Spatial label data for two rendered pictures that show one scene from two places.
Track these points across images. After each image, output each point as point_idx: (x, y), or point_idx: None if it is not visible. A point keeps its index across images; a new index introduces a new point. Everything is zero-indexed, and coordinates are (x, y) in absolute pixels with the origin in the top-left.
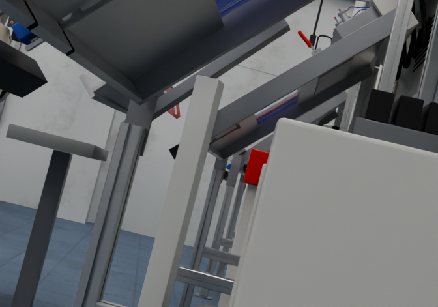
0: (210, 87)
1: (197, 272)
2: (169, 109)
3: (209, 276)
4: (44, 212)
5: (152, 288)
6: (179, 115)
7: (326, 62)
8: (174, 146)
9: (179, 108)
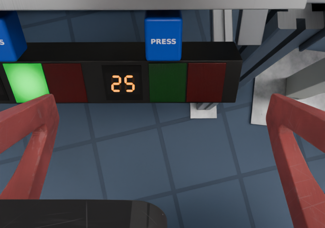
0: None
1: (232, 31)
2: (293, 138)
3: (232, 15)
4: None
5: None
6: (48, 100)
7: None
8: (239, 82)
9: (6, 111)
